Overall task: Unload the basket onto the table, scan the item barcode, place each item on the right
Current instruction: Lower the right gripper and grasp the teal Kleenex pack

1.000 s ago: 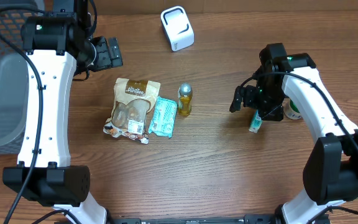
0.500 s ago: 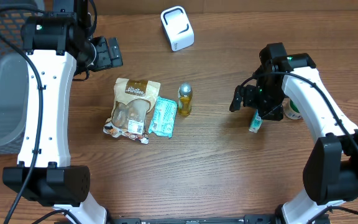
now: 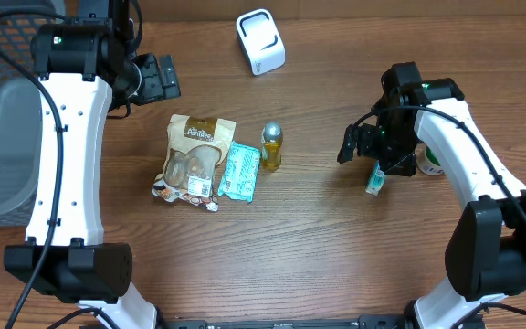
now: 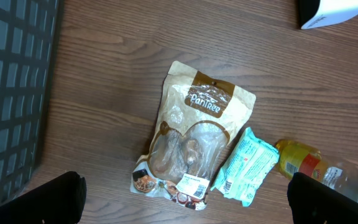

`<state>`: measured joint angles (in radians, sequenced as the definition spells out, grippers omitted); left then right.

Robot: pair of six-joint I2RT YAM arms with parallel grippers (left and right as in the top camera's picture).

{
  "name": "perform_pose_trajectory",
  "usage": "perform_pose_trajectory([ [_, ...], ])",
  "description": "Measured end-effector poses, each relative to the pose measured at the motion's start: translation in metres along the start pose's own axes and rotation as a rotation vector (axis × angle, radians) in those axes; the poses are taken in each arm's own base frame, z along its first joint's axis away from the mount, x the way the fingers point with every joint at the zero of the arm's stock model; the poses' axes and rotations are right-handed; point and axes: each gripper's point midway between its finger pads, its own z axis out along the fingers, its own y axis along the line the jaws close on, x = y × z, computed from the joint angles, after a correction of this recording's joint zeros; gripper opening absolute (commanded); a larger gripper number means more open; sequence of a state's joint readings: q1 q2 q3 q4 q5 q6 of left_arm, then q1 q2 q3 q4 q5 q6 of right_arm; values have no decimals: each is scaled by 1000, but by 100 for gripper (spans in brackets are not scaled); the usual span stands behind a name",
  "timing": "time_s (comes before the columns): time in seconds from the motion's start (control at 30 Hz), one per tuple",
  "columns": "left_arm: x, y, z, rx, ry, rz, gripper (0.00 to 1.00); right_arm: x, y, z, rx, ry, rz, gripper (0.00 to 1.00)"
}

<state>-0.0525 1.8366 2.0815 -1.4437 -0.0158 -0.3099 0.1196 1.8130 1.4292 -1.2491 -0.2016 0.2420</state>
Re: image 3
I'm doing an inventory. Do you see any small teal tissue pack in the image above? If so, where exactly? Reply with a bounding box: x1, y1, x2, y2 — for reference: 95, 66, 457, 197
365, 162, 386, 196

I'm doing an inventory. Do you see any green lidded jar with tissues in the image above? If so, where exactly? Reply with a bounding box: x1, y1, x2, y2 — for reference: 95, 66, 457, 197
416, 146, 444, 176

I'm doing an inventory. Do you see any brown snack wrapper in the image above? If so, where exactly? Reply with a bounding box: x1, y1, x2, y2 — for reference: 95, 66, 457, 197
152, 114, 237, 212

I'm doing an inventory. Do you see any yellow liquid bottle silver cap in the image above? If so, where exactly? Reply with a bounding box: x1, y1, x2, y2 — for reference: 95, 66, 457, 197
261, 122, 283, 170

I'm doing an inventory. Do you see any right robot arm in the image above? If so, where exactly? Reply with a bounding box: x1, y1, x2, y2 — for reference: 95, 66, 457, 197
337, 62, 526, 328

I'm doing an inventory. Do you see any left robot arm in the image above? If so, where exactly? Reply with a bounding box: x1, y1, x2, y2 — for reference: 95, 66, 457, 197
4, 1, 180, 328

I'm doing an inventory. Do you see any white barcode scanner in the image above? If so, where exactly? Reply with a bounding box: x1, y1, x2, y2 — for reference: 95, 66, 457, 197
236, 8, 286, 76

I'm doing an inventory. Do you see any dark grey plastic basket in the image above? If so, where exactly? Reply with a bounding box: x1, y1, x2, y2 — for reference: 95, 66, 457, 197
0, 0, 66, 227

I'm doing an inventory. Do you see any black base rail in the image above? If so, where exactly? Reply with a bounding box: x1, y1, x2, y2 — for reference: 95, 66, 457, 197
163, 314, 414, 329

